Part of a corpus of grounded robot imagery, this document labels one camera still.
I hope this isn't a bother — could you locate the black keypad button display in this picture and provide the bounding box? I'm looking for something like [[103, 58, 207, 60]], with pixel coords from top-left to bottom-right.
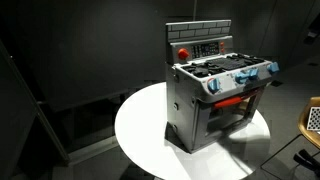
[[191, 41, 221, 59]]

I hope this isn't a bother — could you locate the grey toy stove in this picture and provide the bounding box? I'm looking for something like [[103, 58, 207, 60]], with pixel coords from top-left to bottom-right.
[[164, 19, 281, 155]]

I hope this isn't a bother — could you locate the red round stove knob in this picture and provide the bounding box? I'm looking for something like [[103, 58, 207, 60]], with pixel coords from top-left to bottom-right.
[[177, 47, 191, 61]]

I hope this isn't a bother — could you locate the black burner grate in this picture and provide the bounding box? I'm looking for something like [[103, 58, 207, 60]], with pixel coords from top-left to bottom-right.
[[182, 61, 221, 79], [227, 52, 266, 68]]

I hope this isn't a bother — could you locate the blue stove knob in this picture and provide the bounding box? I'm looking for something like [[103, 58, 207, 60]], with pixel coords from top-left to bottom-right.
[[248, 67, 260, 81], [267, 61, 281, 75], [234, 71, 250, 85], [207, 77, 222, 95]]

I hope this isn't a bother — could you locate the grey oven door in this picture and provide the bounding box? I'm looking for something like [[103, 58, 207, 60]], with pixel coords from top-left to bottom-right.
[[194, 84, 268, 152]]

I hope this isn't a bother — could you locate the black flat griddle plate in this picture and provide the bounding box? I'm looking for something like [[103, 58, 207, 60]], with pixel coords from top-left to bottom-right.
[[208, 57, 248, 72]]

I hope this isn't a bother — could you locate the yellow wooden chair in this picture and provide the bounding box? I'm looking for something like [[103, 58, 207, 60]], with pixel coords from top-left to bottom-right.
[[297, 96, 320, 150]]

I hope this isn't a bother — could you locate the black white checkerboard card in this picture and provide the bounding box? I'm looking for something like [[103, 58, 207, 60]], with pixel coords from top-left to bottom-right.
[[306, 106, 320, 132]]

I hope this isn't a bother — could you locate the black clamp tool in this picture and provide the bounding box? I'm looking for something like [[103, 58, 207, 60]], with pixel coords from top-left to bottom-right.
[[292, 148, 320, 175]]

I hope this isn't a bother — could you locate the red oven door handle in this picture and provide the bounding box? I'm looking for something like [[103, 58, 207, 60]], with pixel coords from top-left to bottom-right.
[[213, 94, 248, 111]]

